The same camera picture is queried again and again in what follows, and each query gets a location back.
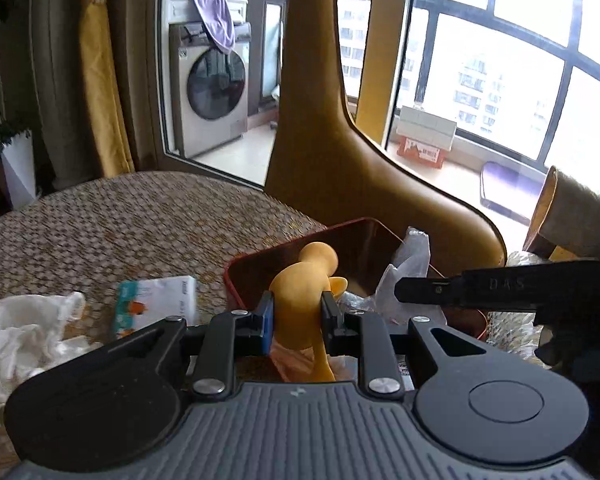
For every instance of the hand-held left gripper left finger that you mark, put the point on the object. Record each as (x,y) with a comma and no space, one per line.
(268,320)

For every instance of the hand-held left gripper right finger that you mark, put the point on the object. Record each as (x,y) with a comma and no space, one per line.
(329,322)

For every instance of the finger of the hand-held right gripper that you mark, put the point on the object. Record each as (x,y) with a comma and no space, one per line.
(480,287)

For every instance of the yellow rubber toy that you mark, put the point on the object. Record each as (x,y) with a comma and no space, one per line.
(300,300)

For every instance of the clear plastic wrapper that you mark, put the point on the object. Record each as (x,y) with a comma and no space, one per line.
(410,255)

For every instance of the red tin box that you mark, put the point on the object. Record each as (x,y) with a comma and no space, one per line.
(365,252)

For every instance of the white plastic bag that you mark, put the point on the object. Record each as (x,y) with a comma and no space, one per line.
(20,340)

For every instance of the purple mat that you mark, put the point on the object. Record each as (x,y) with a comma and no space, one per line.
(510,190)

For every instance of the white teal tissue pack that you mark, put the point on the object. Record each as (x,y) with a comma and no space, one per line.
(155,300)

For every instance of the red cardboard box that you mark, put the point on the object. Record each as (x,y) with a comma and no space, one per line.
(422,152)

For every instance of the golden giraffe statue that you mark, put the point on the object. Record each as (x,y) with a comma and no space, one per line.
(330,160)

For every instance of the gold patterned tablecloth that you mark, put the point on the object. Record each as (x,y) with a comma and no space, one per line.
(130,225)

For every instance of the white box on red box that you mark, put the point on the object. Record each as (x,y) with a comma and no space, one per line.
(425,125)

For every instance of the silver washing machine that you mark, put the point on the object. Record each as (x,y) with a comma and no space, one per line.
(205,125)

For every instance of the floor mop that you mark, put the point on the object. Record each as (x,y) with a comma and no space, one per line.
(274,115)

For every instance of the yellow curtain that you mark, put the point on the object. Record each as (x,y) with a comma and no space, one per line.
(105,85)
(380,60)

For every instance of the white planter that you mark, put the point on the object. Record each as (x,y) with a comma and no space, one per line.
(20,170)

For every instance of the purple cloth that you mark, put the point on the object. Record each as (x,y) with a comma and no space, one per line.
(215,20)

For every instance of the grey curtain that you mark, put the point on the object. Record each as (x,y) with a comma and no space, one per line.
(60,85)

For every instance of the white panelled counter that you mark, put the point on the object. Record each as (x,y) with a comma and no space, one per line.
(180,10)

